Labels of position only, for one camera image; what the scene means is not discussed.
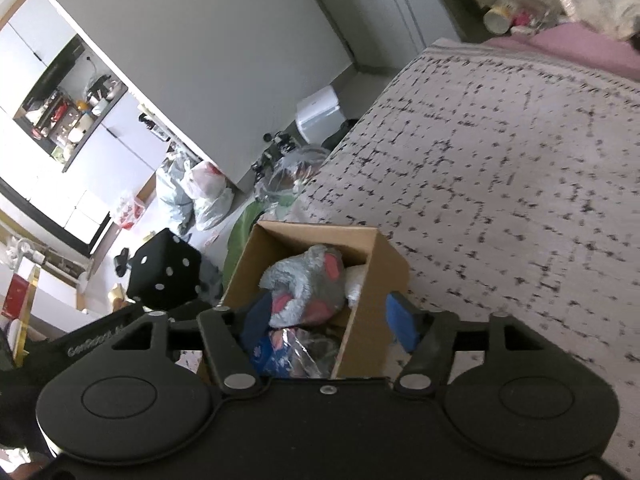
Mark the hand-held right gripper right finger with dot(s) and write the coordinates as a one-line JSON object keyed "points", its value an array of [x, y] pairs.
{"points": [[405, 322]]}

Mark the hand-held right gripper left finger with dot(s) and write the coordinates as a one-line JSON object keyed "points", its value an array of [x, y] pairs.
{"points": [[256, 322]]}

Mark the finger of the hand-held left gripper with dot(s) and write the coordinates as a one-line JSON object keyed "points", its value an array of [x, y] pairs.
{"points": [[100, 332]]}

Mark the blue tissue packet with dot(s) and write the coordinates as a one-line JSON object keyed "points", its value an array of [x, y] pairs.
{"points": [[272, 355]]}

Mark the brown cardboard box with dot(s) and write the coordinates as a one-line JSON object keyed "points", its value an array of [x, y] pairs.
{"points": [[370, 310]]}

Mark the grey plush toy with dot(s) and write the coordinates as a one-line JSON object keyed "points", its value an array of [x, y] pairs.
{"points": [[307, 290]]}

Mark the white diaper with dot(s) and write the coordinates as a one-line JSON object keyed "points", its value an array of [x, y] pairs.
{"points": [[355, 285]]}

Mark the clear plastic bag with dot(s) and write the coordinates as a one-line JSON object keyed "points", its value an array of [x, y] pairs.
{"points": [[312, 352]]}

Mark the green bag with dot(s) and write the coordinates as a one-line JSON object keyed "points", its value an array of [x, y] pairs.
{"points": [[239, 240]]}

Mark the black dice cushion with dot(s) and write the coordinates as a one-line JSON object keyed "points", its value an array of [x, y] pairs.
{"points": [[165, 272]]}

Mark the white red plastic bag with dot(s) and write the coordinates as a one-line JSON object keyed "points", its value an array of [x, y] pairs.
{"points": [[210, 187]]}

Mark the grey plastic bag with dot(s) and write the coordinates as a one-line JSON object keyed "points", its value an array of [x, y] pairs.
{"points": [[172, 192]]}

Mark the white bin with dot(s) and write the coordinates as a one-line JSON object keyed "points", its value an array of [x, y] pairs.
{"points": [[320, 112]]}

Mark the white wardrobe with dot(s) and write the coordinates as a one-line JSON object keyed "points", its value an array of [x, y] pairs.
{"points": [[395, 10]]}

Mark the white paper cup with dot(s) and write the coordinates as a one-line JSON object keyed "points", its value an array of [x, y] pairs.
{"points": [[499, 16]]}

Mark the pink pillow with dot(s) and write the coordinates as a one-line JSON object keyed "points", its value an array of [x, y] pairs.
{"points": [[575, 50]]}

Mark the white wall cabinet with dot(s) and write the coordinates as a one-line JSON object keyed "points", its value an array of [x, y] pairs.
{"points": [[65, 125]]}

